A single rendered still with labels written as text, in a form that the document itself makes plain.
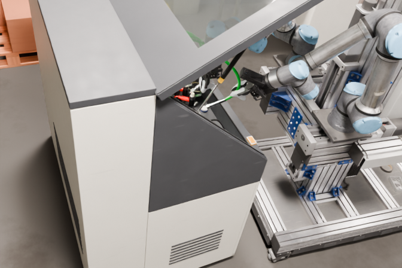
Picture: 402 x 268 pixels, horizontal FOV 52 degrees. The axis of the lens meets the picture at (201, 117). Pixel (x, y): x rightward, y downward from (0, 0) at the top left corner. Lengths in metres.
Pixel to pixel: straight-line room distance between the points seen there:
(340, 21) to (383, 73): 2.75
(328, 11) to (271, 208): 2.30
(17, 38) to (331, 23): 2.97
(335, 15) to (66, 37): 3.27
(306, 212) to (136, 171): 1.46
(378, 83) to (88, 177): 1.20
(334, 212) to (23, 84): 2.69
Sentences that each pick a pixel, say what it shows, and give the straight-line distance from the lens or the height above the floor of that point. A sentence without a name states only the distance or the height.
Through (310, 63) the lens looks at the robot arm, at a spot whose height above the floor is 1.40.
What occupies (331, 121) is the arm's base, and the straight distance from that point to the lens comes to 2.12.
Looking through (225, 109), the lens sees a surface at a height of 0.95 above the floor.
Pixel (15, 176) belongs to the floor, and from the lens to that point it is 3.13.
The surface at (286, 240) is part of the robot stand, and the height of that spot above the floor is 0.23.
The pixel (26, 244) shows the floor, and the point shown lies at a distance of 2.80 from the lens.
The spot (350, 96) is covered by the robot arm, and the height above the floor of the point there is 1.24.
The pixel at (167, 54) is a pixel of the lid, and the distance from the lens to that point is 1.45.
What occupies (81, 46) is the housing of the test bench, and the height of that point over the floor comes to 1.50.
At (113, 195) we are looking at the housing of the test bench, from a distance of 1.70.
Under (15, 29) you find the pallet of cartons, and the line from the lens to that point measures 3.86.
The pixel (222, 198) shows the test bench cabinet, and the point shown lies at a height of 0.73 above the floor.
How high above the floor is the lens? 2.35
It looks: 42 degrees down
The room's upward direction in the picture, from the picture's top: 10 degrees clockwise
